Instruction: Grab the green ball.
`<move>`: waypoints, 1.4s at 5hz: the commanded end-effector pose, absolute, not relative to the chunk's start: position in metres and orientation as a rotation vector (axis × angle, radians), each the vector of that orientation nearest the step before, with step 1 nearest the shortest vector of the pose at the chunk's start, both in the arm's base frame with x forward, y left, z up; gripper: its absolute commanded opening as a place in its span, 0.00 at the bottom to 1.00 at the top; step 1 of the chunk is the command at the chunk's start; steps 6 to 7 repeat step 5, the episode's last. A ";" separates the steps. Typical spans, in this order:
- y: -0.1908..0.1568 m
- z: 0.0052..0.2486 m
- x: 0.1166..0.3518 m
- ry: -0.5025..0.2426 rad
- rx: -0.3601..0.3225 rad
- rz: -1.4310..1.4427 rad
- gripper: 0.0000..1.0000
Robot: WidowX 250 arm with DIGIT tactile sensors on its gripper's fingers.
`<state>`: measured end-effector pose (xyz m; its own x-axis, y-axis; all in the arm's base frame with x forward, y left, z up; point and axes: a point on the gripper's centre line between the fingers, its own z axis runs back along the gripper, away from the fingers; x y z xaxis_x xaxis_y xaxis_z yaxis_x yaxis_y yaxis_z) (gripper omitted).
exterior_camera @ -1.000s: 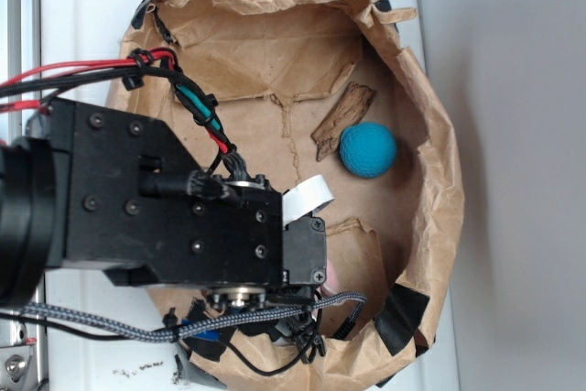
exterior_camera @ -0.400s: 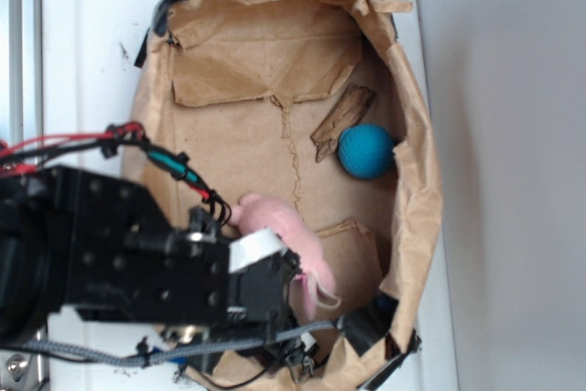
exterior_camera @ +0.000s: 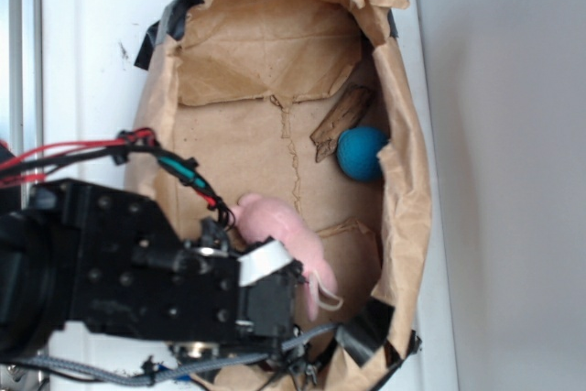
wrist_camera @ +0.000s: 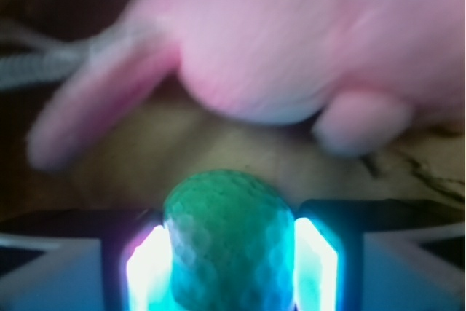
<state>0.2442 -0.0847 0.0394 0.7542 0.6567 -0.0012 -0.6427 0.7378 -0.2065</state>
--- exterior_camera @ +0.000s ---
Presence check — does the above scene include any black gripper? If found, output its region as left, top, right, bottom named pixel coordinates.
left=29, top=179, right=302, bottom=345

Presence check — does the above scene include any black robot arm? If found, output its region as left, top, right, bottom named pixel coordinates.
left=1, top=132, right=303, bottom=358

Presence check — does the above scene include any blue dimpled ball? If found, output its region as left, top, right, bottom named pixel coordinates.
left=336, top=126, right=388, bottom=182

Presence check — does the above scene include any pink plush toy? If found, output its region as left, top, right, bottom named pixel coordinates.
left=231, top=193, right=344, bottom=320

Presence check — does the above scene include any brown wood bark piece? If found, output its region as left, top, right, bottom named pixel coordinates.
left=310, top=84, right=374, bottom=163

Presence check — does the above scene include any brown paper bag tray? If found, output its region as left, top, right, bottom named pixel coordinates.
left=136, top=0, right=432, bottom=390

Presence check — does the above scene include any white plastic tray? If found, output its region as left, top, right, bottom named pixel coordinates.
left=42, top=0, right=459, bottom=390

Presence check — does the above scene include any red and black wire bundle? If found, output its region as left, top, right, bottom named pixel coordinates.
left=0, top=127, right=239, bottom=230

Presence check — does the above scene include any silver metal frame rail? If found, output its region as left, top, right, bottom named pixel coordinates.
left=0, top=0, right=49, bottom=391

